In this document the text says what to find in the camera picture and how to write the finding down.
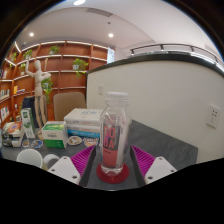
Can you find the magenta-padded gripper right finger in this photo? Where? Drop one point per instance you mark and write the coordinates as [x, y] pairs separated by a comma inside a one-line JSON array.
[[145, 160]]

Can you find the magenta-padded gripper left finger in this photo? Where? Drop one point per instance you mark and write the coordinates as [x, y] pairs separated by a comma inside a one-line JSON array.
[[81, 160]]

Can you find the clear bottle with pink label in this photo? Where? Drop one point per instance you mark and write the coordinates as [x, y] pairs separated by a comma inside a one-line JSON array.
[[115, 133]]

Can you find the round printed badge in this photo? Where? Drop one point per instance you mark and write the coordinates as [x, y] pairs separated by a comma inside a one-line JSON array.
[[74, 140], [36, 144], [25, 143], [90, 142]]

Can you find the flat round red coaster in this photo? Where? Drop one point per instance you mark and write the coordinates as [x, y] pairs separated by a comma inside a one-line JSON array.
[[103, 176]]

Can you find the blue white flat box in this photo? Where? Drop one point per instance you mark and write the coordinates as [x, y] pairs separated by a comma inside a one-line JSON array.
[[83, 131]]

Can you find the green white box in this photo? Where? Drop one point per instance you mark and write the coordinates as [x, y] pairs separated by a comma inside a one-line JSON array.
[[53, 135]]

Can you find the black book with white end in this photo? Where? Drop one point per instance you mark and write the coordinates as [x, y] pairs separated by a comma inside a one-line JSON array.
[[15, 141]]

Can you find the book with orange cover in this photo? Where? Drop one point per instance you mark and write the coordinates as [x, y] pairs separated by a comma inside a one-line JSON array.
[[12, 127]]

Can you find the brown wooden shelf unit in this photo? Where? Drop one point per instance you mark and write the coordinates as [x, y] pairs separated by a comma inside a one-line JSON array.
[[66, 76]]

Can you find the wooden artist mannequin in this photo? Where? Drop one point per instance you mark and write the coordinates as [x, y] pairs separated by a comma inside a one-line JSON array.
[[38, 76]]

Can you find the recessed ceiling lights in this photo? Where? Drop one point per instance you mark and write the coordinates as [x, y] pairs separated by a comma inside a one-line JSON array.
[[110, 35]]

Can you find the ceiling air vent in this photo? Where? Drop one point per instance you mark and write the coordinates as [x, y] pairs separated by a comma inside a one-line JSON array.
[[99, 12]]

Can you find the white light switch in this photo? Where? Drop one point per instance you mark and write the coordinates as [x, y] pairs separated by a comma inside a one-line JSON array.
[[101, 90]]

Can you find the white wall socket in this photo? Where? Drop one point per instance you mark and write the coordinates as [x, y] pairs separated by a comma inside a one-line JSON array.
[[213, 116]]

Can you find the black ceiling track rail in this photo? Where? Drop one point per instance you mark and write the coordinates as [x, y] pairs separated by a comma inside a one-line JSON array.
[[162, 46]]

